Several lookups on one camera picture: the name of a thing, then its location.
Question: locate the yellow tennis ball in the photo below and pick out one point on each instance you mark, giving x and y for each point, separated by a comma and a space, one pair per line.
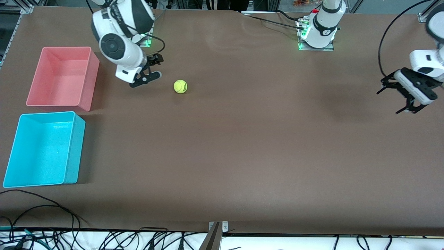
180, 86

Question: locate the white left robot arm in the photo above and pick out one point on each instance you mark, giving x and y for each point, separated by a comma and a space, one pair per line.
322, 27

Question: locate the aluminium frame corner profile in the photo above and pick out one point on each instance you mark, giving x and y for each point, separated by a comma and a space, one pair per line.
421, 17

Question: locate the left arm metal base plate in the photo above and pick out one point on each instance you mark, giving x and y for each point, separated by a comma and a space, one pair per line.
329, 49

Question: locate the small metal edge bracket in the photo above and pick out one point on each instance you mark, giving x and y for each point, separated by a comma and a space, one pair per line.
224, 226

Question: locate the grey metal post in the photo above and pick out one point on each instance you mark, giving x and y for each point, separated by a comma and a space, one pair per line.
211, 239

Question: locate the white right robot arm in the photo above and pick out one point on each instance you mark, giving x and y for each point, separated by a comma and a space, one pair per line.
125, 17

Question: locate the aluminium frame with bracket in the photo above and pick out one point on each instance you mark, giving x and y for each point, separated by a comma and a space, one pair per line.
27, 9

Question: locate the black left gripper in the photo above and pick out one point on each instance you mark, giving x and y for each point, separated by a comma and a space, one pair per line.
391, 82

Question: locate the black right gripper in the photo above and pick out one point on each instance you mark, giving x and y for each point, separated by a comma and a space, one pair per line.
153, 59

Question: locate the pink plastic bin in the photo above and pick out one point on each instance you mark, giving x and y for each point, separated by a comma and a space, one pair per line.
59, 83

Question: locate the blue plastic bin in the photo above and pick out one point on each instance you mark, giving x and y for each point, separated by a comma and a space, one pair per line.
41, 152

